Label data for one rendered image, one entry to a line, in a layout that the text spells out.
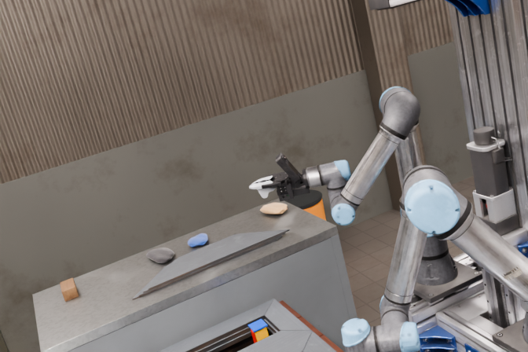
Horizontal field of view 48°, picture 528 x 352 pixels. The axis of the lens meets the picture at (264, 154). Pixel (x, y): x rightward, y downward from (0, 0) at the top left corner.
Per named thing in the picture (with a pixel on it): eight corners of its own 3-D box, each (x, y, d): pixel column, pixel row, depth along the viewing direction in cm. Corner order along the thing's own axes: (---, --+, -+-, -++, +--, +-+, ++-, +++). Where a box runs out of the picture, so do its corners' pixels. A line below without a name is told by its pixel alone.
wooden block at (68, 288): (78, 296, 256) (75, 286, 255) (65, 302, 254) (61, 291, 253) (76, 287, 267) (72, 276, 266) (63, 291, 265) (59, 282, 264)
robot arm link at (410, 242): (405, 150, 156) (370, 309, 171) (408, 163, 146) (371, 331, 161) (449, 158, 155) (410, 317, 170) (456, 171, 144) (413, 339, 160)
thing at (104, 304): (44, 361, 218) (40, 352, 217) (34, 302, 272) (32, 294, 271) (338, 233, 264) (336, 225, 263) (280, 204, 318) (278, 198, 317)
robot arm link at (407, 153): (409, 243, 209) (380, 95, 195) (401, 227, 223) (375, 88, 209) (443, 237, 207) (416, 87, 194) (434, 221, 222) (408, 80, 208)
